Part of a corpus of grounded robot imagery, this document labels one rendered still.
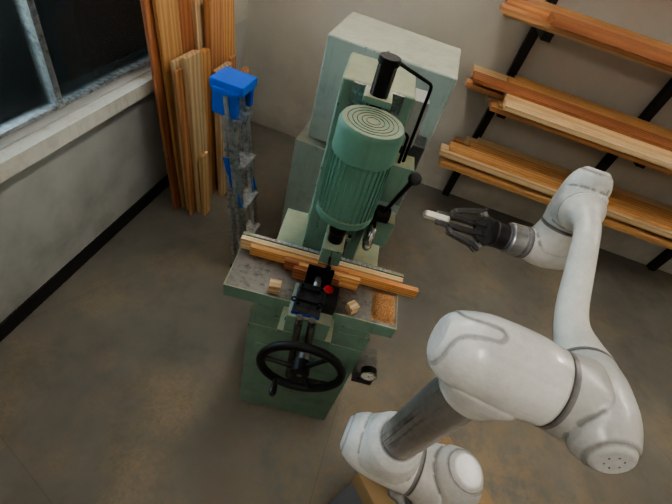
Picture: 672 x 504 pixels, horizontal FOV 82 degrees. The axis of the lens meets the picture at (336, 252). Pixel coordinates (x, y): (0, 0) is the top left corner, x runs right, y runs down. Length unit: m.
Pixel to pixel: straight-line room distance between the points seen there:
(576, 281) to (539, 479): 1.71
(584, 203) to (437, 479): 0.78
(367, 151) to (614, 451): 0.73
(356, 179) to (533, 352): 0.60
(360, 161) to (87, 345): 1.76
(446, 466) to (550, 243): 0.64
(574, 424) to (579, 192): 0.59
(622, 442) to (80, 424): 1.97
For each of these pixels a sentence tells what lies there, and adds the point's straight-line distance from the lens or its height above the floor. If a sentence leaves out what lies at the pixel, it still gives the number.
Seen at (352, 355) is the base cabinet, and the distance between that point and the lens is 1.51.
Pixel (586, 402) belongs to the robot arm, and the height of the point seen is 1.50.
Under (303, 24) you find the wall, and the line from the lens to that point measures 3.48.
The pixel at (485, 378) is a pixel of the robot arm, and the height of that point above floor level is 1.48.
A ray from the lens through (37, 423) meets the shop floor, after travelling 2.21.
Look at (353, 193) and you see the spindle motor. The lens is 1.05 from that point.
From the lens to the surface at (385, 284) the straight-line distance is 1.40.
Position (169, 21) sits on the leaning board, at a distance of 2.42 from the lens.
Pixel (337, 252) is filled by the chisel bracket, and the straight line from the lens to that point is 1.25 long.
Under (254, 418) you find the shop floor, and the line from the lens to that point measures 2.07.
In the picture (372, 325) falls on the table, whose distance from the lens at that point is 1.33.
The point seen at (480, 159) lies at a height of 0.63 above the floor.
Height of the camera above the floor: 1.95
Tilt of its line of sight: 45 degrees down
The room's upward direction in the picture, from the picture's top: 19 degrees clockwise
